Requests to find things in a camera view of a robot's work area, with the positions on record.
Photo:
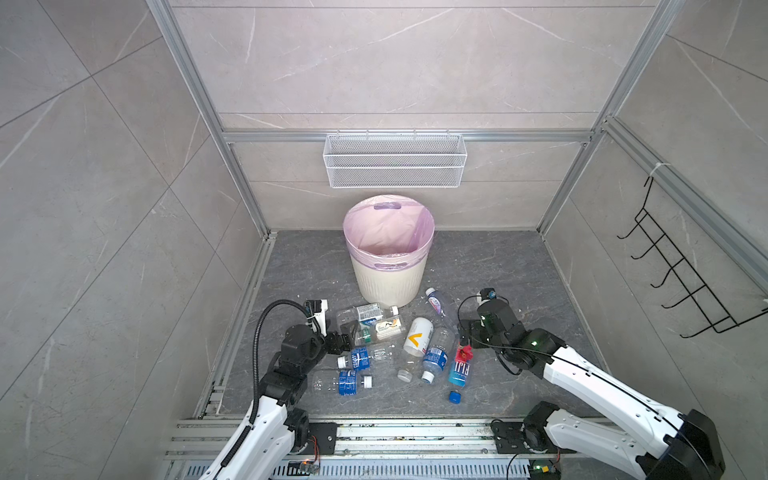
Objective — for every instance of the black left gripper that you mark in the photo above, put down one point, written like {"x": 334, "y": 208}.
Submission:
{"x": 338, "y": 347}

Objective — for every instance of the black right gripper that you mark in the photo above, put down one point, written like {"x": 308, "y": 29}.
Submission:
{"x": 475, "y": 327}

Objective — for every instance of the blue Fiji water bottle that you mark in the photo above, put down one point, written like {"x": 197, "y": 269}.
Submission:
{"x": 460, "y": 369}

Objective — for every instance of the clear bottle purple label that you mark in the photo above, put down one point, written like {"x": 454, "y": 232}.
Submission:
{"x": 444, "y": 307}

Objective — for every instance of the white bottle orange logo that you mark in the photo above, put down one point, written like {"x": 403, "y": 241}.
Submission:
{"x": 418, "y": 337}

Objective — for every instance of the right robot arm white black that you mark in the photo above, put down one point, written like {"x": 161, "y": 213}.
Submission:
{"x": 645, "y": 439}

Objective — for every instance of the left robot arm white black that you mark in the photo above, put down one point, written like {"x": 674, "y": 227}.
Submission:
{"x": 274, "y": 427}

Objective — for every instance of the cream ribbed waste bin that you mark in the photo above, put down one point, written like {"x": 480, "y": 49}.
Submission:
{"x": 389, "y": 288}

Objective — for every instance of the pink bin liner bag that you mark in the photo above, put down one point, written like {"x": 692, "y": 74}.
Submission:
{"x": 389, "y": 232}

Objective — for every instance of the crushed bottle blue label lower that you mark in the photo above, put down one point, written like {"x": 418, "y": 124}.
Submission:
{"x": 340, "y": 382}

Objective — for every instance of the clear bottle white barcode label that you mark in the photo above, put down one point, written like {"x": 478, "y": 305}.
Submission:
{"x": 365, "y": 314}

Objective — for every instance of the clear bottle blue label upright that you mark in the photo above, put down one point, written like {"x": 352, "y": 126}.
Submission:
{"x": 436, "y": 356}

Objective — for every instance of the aluminium rail base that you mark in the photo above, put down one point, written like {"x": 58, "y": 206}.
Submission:
{"x": 452, "y": 448}

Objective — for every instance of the white wire mesh basket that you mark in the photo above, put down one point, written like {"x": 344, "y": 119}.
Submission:
{"x": 369, "y": 161}

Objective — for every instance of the black wire hook rack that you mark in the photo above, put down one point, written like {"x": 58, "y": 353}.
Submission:
{"x": 678, "y": 266}

